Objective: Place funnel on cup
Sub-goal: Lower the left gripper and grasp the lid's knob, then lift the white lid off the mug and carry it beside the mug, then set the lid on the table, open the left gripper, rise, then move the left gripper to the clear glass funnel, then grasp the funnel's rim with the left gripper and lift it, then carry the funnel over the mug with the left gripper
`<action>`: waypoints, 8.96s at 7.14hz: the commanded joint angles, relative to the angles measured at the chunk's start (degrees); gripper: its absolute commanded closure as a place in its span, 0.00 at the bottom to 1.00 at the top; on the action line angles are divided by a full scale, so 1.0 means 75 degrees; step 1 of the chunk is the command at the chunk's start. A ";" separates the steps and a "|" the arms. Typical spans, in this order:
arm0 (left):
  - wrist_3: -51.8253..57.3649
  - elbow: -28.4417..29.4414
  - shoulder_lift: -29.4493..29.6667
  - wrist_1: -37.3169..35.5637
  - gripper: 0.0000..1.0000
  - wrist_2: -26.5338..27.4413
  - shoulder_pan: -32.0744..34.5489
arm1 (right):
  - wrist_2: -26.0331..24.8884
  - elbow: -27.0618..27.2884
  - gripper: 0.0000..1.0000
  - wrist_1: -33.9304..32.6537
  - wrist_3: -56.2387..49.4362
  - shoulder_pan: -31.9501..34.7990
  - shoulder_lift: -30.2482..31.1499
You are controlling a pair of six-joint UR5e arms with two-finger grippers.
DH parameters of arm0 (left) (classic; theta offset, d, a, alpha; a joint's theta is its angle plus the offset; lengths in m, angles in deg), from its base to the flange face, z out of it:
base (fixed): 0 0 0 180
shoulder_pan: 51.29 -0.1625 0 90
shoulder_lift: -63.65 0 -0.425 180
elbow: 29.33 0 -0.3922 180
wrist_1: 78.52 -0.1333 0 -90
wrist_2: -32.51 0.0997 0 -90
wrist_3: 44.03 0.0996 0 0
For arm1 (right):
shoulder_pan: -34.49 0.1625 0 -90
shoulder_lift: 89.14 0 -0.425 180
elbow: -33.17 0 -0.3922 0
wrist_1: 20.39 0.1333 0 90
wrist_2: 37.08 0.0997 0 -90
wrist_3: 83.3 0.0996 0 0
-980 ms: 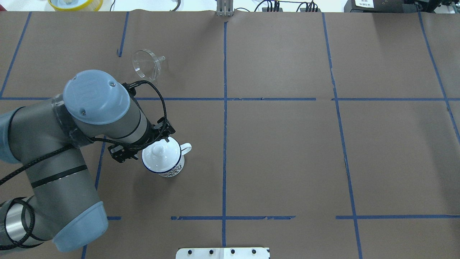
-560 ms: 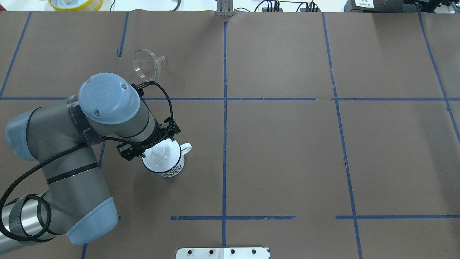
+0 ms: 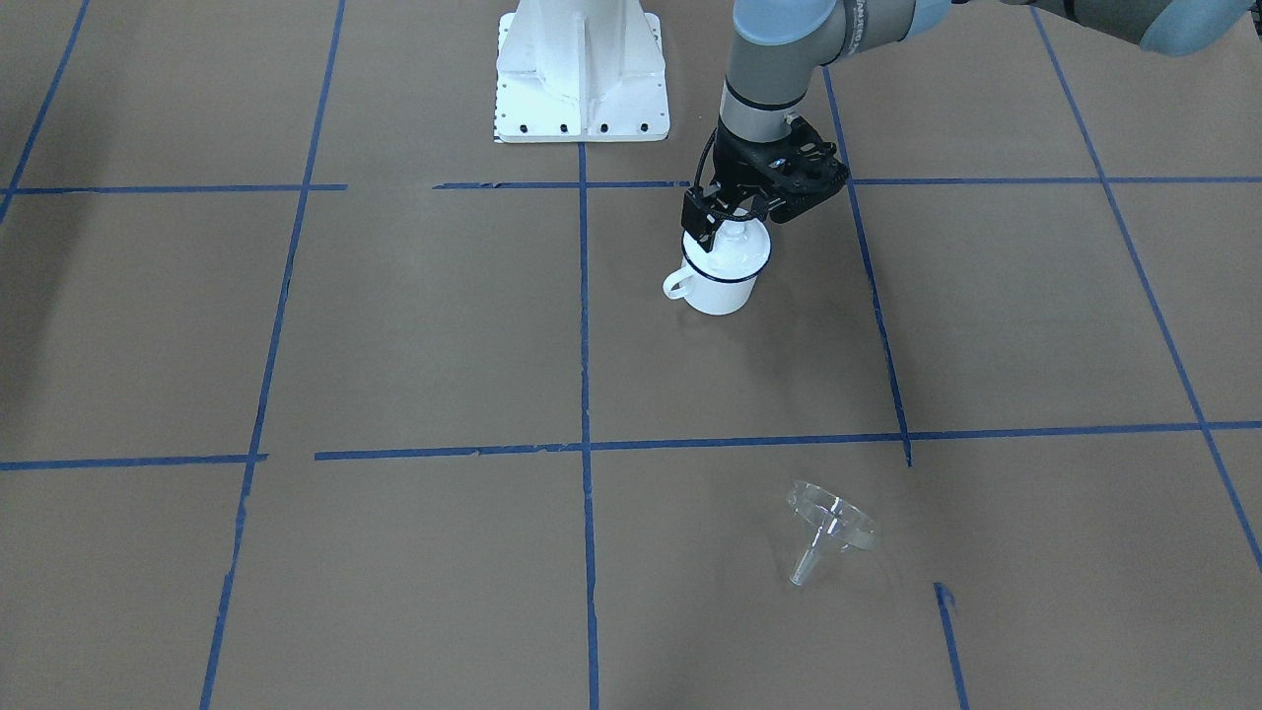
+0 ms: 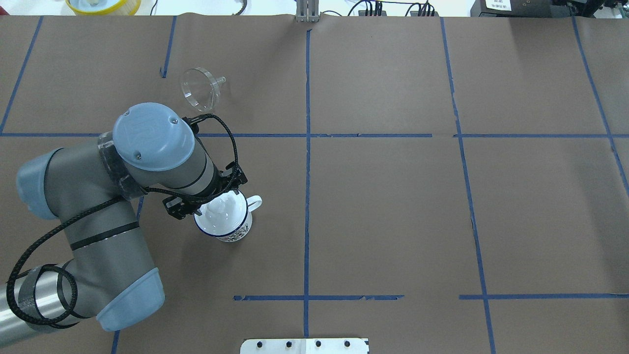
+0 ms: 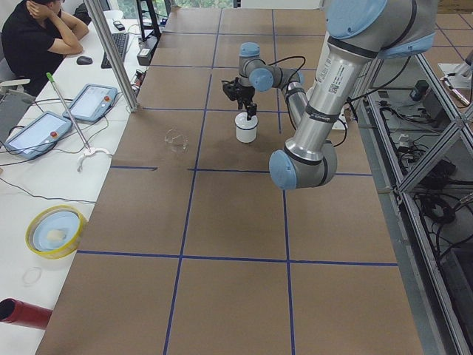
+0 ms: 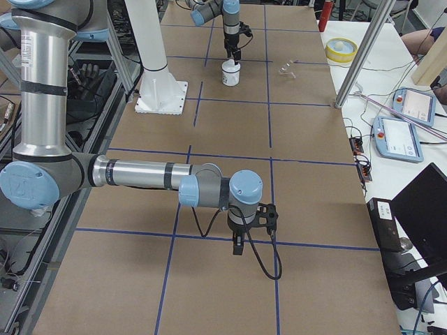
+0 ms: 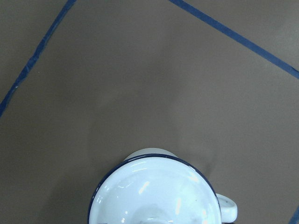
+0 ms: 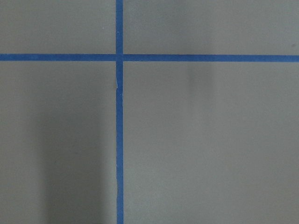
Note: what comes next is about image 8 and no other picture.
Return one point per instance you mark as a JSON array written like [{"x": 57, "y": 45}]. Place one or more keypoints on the brown paper table cover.
[{"x": 204, "y": 142}]

